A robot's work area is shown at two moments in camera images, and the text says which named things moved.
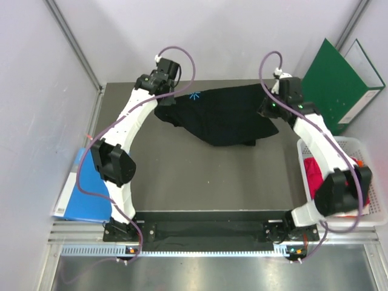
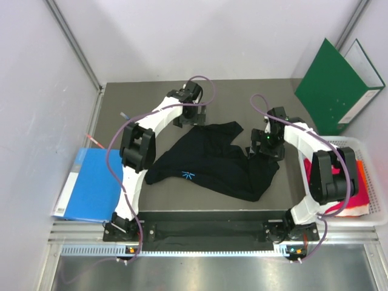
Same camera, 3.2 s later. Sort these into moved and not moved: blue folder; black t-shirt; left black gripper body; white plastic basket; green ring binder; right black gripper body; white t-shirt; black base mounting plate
Moved: right black gripper body; black t-shirt; left black gripper body
Not moved: black base mounting plate; blue folder; green ring binder; white plastic basket; white t-shirt
